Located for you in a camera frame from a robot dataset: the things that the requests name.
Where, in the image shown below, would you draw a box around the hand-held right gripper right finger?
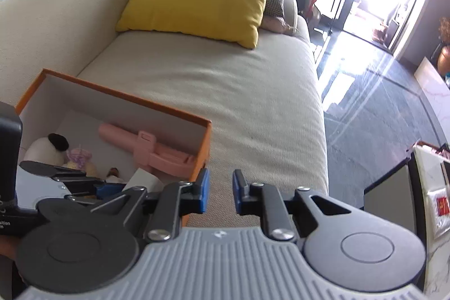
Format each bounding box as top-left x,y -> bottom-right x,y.
232,169 -> 353,242

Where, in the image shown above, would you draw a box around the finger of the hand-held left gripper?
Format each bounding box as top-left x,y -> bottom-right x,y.
19,160 -> 87,182
52,176 -> 127,201

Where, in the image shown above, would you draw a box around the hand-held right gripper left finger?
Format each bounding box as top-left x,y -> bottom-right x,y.
89,168 -> 212,244

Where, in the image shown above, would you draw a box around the white plush pink striped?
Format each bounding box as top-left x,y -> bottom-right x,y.
23,133 -> 70,168

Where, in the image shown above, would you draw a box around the red panda sailor plush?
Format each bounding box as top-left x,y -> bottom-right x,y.
105,167 -> 127,184

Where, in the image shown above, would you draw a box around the white carton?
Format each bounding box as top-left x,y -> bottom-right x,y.
123,168 -> 166,193

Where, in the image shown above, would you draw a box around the white crochet bunny plush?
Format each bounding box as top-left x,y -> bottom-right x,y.
63,143 -> 98,177

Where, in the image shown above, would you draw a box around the pink plastic tool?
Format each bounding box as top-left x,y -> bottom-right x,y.
98,123 -> 197,177

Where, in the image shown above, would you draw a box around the orange cardboard box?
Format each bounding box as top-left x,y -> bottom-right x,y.
15,68 -> 212,227

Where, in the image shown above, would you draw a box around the beige sofa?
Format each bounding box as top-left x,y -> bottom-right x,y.
0,0 -> 329,227

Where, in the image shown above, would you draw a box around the beige cushion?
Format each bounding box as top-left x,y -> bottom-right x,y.
262,15 -> 300,36

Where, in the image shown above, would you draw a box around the marble coffee table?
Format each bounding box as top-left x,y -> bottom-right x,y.
364,142 -> 450,300

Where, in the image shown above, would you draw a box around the red printed paper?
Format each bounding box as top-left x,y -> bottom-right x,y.
427,189 -> 450,228

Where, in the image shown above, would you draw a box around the white marble cabinet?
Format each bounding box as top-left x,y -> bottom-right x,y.
414,56 -> 450,100

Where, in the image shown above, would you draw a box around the copper vase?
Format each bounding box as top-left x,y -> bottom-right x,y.
437,43 -> 450,77

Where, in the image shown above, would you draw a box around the dried flowers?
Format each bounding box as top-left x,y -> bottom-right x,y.
439,17 -> 450,44

